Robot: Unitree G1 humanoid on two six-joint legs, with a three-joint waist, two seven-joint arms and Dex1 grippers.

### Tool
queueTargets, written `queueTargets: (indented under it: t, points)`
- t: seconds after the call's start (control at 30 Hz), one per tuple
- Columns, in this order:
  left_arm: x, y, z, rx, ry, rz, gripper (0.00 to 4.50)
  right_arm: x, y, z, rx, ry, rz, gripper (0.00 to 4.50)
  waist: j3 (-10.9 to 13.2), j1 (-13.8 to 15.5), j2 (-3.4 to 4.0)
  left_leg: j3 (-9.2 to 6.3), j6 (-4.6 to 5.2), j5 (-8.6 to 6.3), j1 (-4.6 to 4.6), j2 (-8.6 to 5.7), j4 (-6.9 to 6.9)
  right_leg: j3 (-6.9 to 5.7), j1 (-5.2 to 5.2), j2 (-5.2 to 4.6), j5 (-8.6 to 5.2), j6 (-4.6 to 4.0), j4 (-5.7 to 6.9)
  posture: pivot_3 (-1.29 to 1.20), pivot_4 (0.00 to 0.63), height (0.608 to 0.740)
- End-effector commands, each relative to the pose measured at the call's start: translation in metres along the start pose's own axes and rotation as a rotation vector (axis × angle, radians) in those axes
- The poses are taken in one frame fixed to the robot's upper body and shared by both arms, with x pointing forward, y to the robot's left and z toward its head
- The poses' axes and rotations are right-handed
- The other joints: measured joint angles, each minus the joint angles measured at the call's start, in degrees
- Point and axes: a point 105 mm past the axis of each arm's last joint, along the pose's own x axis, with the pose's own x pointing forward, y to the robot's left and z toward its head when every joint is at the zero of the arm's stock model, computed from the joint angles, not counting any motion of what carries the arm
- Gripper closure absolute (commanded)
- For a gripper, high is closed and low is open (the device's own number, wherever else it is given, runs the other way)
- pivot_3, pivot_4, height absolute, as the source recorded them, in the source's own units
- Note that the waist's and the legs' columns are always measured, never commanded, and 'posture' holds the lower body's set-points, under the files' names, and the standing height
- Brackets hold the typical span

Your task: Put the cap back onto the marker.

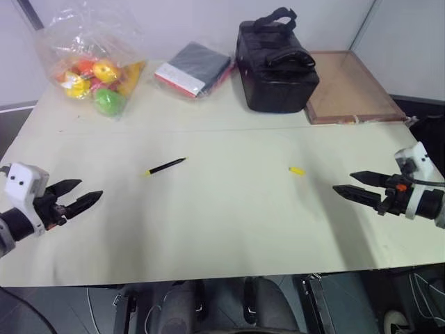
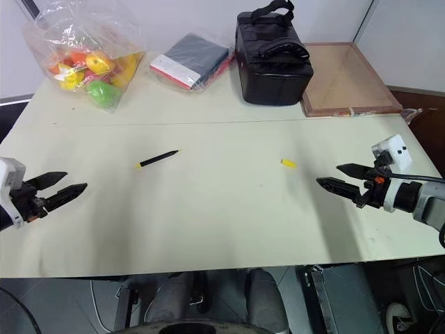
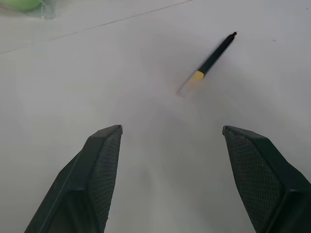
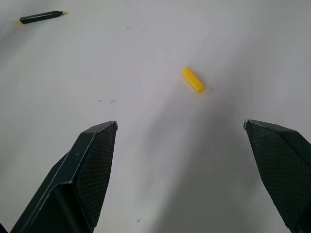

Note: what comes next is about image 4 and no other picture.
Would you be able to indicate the yellow marker cap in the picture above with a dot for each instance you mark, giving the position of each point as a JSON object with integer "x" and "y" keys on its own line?
{"x": 193, "y": 80}

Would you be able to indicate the black pen with yellow tip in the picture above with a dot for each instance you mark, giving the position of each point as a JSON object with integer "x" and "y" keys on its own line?
{"x": 40, "y": 17}

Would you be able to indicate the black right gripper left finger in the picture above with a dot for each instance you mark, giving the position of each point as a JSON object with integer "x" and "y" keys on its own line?
{"x": 73, "y": 174}

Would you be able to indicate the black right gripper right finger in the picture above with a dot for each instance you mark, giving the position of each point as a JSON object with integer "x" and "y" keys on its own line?
{"x": 281, "y": 165}

